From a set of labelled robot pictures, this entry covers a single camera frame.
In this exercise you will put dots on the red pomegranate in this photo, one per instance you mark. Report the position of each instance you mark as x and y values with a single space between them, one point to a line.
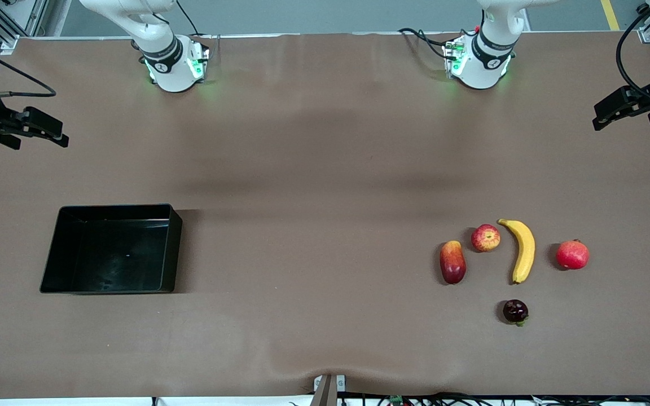
572 255

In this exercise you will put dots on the red yellow apple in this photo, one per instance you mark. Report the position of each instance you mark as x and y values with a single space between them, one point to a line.
485 238

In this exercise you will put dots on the red yellow mango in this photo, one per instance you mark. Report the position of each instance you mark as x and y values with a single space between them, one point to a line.
452 264

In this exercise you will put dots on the black plastic box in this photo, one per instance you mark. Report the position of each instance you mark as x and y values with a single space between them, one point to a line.
110 254

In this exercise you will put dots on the dark purple mangosteen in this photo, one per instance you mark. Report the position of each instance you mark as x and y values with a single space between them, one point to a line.
515 311

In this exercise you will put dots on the grey metal camera bracket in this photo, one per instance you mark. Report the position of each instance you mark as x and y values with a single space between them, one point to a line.
325 392

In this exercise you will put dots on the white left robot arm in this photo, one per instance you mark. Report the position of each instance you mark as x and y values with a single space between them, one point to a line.
488 70

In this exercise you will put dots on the table cover sheet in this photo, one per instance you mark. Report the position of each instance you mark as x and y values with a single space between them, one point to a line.
302 141

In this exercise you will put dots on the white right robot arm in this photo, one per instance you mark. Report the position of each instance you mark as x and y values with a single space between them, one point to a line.
170 73

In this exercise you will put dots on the yellow banana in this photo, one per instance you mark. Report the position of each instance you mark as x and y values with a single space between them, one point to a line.
525 251

